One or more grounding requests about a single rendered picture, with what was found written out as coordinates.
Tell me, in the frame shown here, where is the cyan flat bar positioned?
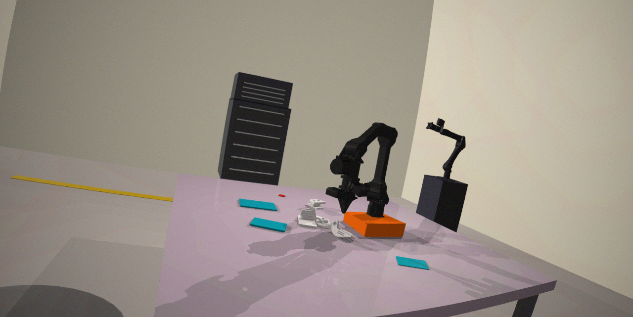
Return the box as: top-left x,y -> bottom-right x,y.
250,218 -> 287,232
239,198 -> 277,211

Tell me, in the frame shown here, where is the teal flat plate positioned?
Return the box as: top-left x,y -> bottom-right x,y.
396,256 -> 429,270

